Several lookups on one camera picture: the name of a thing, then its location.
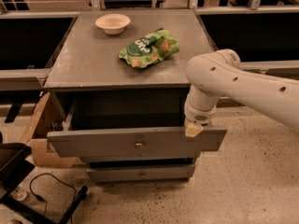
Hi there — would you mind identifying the black stand base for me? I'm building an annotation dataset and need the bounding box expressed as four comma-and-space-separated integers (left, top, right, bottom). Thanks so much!
0, 143, 88, 224

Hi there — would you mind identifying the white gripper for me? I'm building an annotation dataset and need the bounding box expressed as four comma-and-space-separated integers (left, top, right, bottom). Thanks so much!
184, 103, 216, 138

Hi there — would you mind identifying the white bowl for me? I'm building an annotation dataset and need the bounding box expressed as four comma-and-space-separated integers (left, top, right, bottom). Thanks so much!
95, 14, 131, 35

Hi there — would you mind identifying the grey top drawer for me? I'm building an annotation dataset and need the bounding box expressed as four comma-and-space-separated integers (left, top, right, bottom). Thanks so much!
47, 109, 226, 163

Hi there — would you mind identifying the grey bottom drawer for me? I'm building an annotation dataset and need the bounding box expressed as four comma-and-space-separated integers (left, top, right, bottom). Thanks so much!
87, 164, 195, 183

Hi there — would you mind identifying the brown cardboard box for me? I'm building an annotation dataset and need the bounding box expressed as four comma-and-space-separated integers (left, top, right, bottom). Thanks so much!
20, 92, 76, 168

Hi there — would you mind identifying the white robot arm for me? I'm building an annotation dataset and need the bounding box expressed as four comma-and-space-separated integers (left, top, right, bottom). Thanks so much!
184, 49, 299, 132

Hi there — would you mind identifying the grey drawer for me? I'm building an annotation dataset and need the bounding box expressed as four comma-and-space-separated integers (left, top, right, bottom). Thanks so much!
87, 164, 195, 183
47, 109, 226, 163

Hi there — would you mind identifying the grey drawer cabinet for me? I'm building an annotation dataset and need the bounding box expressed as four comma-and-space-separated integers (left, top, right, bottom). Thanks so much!
43, 8, 219, 183

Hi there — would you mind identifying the green chip bag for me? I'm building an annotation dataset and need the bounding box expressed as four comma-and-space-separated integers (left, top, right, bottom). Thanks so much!
119, 28, 179, 69

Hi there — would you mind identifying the metal railing frame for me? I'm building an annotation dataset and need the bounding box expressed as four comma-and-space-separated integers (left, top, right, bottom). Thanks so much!
1, 7, 299, 91

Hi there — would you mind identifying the black cable on floor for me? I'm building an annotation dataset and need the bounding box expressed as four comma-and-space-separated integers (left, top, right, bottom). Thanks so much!
29, 173, 78, 217

